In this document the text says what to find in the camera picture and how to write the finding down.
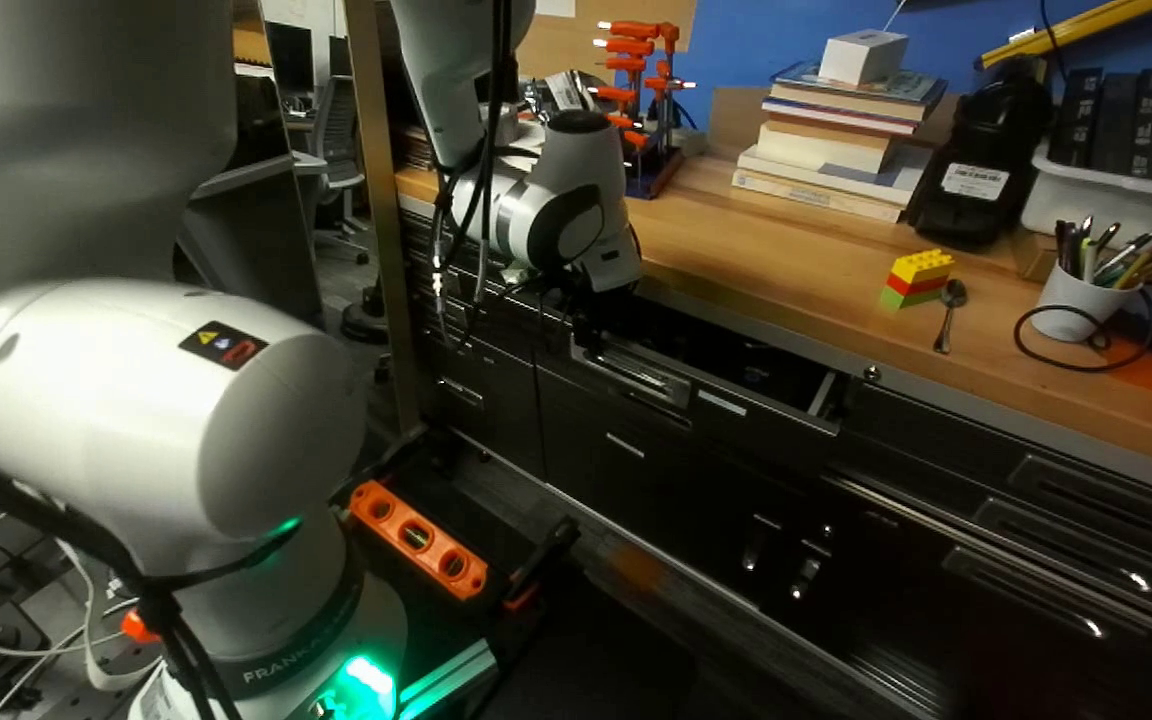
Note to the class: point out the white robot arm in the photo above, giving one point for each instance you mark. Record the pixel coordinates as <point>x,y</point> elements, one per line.
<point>191,425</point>

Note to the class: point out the open grey metal drawer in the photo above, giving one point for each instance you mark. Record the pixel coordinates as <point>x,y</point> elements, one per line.
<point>631,413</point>

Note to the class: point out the stack of books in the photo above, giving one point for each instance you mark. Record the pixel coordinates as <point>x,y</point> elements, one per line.
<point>840,131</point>

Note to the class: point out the colourful toy block stack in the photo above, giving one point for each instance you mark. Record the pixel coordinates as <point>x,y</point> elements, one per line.
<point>918,278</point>

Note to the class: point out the metal spoon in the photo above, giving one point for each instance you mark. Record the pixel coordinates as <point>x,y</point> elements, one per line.
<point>954,296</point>

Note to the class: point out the black label printer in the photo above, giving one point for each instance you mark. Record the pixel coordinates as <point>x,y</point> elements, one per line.
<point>980,179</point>

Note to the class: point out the white cup with pens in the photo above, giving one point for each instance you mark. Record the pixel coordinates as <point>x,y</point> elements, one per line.
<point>1089,282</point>

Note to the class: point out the yellow level tool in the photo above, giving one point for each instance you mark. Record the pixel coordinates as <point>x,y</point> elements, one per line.
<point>1063,33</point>

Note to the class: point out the white bin with black items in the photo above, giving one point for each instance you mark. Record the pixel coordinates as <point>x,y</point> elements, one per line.
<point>1098,156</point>

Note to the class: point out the orange handled hex key set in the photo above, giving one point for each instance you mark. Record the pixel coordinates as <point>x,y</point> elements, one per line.
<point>643,97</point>

